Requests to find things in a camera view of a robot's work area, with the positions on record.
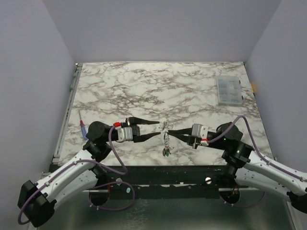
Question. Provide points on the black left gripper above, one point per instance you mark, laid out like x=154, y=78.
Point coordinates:
x=133, y=121

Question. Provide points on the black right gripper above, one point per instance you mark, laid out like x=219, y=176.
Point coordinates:
x=190, y=137

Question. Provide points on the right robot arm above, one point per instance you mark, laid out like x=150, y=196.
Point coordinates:
x=246, y=166

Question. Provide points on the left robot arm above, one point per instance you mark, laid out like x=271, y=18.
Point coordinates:
x=37, y=201

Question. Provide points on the red blue screwdriver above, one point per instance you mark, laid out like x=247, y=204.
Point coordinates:
x=82, y=126

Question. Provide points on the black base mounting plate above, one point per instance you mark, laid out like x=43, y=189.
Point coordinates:
x=168, y=182

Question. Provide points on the clear plastic screw organizer box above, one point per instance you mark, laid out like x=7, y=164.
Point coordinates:
x=229, y=90

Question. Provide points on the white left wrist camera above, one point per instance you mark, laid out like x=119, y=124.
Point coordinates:
x=124, y=131

